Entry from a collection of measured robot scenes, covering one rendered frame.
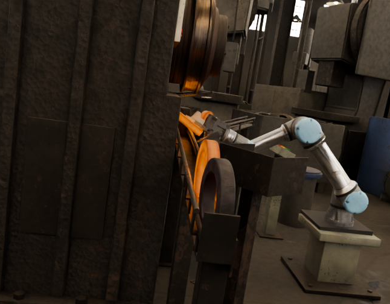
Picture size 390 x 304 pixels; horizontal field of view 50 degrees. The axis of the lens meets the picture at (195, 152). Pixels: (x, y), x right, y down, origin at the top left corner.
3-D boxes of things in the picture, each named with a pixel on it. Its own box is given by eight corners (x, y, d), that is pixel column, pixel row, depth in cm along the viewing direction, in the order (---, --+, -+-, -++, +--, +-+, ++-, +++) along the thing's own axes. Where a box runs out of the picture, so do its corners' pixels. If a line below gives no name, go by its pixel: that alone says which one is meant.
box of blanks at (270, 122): (249, 189, 408) (262, 111, 396) (215, 169, 484) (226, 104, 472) (332, 193, 446) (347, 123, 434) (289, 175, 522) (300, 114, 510)
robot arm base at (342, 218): (345, 218, 229) (349, 201, 227) (358, 228, 214) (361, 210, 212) (319, 216, 227) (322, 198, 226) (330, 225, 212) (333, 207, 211)
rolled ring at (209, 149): (203, 216, 116) (191, 215, 115) (206, 155, 123) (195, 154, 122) (219, 199, 99) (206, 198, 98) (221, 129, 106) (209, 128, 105)
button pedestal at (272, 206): (260, 239, 272) (277, 146, 263) (252, 226, 296) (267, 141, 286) (284, 241, 274) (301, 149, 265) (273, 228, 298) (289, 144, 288)
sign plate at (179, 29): (174, 41, 145) (181, -12, 143) (171, 47, 171) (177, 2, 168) (180, 42, 146) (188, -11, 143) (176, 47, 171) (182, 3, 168)
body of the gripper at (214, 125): (207, 112, 202) (229, 125, 204) (198, 127, 203) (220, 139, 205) (209, 114, 194) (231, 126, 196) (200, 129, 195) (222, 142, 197)
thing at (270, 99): (268, 153, 694) (280, 87, 677) (313, 169, 597) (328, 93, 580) (242, 151, 670) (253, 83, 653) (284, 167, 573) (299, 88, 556)
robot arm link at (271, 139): (303, 111, 217) (218, 148, 221) (309, 112, 206) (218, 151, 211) (312, 131, 218) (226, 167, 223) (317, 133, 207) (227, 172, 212)
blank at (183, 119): (175, 118, 187) (180, 113, 187) (171, 113, 202) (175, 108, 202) (201, 139, 192) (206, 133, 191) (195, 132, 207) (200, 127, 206)
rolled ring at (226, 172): (220, 148, 99) (207, 146, 98) (242, 177, 81) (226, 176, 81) (207, 218, 104) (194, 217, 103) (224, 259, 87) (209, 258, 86)
